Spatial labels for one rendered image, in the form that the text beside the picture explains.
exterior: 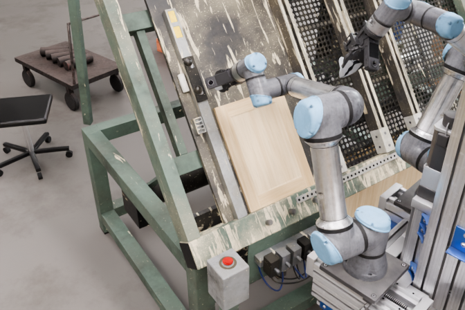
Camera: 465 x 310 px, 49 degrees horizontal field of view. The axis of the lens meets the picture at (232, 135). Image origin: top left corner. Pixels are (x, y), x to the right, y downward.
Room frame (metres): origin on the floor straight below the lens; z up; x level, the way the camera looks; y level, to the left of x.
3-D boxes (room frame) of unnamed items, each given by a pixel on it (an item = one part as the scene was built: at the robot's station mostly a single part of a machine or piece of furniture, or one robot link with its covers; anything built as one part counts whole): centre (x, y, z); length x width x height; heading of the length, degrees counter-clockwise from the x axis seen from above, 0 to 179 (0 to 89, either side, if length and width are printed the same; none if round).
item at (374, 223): (1.25, -0.45, 1.20); 0.13 x 0.12 x 0.14; 116
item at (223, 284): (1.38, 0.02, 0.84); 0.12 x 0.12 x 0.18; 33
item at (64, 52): (4.77, 1.64, 0.46); 1.16 x 0.67 x 0.91; 45
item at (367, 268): (1.26, -0.45, 1.09); 0.15 x 0.15 x 0.10
